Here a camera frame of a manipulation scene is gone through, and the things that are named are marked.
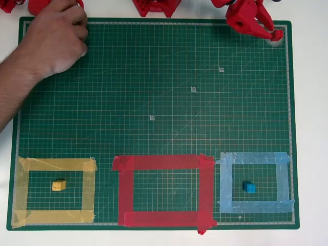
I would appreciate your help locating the red toy brick cube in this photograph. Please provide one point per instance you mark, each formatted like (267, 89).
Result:
(278, 36)

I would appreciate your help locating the red leader arm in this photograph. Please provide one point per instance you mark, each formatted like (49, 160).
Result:
(36, 6)

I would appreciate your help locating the bare human forearm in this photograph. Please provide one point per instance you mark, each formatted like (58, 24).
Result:
(12, 89)

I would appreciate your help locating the blue tape square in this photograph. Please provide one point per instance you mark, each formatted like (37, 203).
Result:
(256, 157)

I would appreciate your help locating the blue toy brick cube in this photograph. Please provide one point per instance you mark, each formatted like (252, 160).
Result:
(249, 187)

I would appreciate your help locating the red tape square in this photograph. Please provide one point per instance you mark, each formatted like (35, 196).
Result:
(164, 161)

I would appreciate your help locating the yellow tape square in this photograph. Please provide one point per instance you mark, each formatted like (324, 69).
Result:
(56, 164)

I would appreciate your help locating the yellow toy brick cube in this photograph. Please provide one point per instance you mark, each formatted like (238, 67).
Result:
(58, 185)

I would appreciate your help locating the bare human hand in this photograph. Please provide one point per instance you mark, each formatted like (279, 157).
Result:
(56, 41)

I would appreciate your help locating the green cutting mat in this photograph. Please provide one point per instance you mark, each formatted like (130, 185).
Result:
(128, 102)

